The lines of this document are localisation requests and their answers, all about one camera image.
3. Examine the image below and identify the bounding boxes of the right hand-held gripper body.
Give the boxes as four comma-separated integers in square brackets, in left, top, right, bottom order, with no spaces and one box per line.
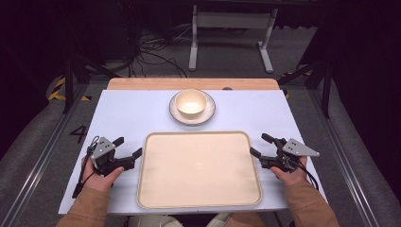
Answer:
[260,137,321,173]

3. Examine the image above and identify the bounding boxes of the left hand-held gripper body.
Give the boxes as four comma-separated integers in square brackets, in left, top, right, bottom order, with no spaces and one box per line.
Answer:
[90,136,127,177]

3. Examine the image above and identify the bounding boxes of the person's right hand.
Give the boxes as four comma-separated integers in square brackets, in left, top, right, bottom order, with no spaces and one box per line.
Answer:
[270,156,308,187]

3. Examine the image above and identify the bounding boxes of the person's left hand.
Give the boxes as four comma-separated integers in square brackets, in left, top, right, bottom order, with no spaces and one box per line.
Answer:
[81,155,125,194]

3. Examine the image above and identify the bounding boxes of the white table board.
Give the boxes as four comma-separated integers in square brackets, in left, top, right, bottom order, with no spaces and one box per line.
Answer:
[58,88,328,217]

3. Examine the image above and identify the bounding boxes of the beige rectangular tray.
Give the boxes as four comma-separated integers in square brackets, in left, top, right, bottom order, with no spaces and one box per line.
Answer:
[135,130,264,210]

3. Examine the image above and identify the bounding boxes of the cream plate with dark rim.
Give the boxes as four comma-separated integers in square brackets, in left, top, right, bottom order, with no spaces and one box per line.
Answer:
[168,89,218,128]

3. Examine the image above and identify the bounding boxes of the wooden table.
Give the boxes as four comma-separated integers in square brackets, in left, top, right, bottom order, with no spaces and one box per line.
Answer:
[106,77,281,92]

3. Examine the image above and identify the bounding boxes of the person's legs in light trousers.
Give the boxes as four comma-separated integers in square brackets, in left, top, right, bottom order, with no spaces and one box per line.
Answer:
[127,212,235,227]

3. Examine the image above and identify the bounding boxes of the cream bowl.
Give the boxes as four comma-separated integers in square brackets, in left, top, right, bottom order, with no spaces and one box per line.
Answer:
[174,89,208,121]

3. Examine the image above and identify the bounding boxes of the black tripod stand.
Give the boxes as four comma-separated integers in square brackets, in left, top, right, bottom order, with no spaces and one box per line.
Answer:
[61,51,122,115]
[277,56,333,120]

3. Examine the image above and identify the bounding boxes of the yellow black floor tape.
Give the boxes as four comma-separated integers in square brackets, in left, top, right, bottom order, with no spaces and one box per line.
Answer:
[46,77,93,103]

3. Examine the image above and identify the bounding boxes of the grey metal stand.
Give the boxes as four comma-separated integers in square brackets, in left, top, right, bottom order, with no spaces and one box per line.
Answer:
[187,4,279,75]

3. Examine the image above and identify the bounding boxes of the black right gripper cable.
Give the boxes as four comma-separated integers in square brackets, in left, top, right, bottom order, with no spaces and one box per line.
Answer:
[291,157,321,192]

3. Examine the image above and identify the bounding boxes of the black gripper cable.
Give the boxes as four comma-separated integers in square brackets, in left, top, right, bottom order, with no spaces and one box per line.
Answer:
[291,157,321,192]
[71,135,101,200]

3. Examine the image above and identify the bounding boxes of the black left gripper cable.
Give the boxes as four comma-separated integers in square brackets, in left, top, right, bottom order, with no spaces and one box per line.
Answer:
[71,135,101,200]

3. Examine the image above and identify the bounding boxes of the metal floor rail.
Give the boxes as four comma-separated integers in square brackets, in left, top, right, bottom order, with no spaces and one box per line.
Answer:
[306,89,381,227]
[0,83,91,227]

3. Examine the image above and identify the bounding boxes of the black floor cables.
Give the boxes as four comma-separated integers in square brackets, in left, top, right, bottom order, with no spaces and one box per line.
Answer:
[124,26,191,79]

